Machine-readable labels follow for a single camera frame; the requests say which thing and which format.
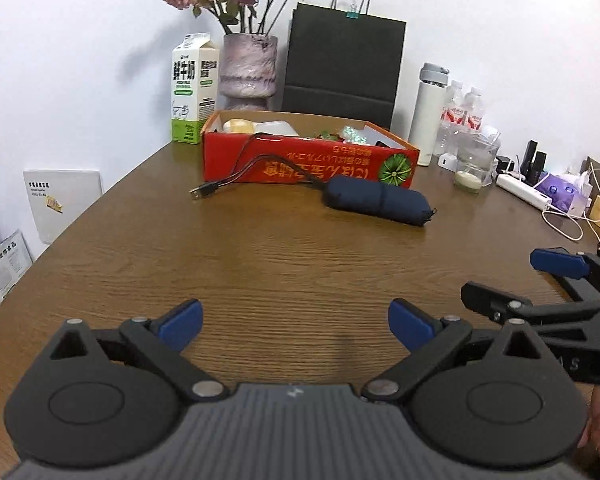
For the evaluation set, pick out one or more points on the red cardboard box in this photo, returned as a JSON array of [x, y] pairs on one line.
[[300, 165]]

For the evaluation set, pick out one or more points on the purple tissue pack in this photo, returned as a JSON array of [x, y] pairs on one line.
[[562, 192]]

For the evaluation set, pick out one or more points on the black paper bag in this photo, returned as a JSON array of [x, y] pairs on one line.
[[342, 60]]

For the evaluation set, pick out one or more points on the red green wrapped packet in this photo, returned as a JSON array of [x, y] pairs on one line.
[[328, 136]]

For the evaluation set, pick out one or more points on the clear crinkled plastic packet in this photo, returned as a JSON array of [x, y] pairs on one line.
[[352, 134]]

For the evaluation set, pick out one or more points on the wooden desktop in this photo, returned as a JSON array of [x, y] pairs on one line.
[[280, 260]]

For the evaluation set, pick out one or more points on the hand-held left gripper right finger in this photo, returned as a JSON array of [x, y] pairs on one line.
[[410, 325]]

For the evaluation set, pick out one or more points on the teal binder clip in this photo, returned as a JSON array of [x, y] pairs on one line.
[[353, 12]]

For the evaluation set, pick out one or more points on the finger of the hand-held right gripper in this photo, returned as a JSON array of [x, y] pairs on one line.
[[555, 262], [495, 302]]

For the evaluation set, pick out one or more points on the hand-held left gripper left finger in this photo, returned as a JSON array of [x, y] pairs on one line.
[[182, 322]]

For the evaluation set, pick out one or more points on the green white milk carton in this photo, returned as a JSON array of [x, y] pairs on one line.
[[187, 90]]

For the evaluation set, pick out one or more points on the black upright device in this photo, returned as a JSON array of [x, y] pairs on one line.
[[536, 162]]

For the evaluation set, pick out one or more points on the glass jar with cream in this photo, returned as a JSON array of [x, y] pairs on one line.
[[480, 157]]

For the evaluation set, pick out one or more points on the pink marbled vase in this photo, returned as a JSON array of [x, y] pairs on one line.
[[247, 67]]

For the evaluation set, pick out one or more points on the blue white printed bag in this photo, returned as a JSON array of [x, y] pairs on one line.
[[5, 270]]

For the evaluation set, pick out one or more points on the white thermos bottle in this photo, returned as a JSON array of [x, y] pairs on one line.
[[426, 120]]

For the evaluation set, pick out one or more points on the white charger plug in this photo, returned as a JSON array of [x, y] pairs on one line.
[[448, 161]]

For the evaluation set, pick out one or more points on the navy fabric pouch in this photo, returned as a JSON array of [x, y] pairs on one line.
[[380, 202]]

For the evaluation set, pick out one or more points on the white bowl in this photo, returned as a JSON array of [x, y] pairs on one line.
[[277, 128]]

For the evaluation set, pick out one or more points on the clear water bottle red label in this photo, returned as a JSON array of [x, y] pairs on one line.
[[451, 117], [474, 110]]

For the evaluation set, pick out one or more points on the small black adapter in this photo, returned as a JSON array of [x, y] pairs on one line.
[[505, 164]]

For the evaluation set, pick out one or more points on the white power strip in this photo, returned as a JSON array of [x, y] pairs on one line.
[[522, 190]]

